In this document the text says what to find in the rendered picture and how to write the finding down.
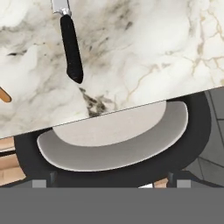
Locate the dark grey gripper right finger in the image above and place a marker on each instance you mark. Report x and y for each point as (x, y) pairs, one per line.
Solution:
(170, 180)

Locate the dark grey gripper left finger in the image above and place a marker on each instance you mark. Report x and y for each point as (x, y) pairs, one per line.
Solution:
(53, 179)

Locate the light wood open drawer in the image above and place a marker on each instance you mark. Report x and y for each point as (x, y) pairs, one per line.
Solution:
(8, 172)

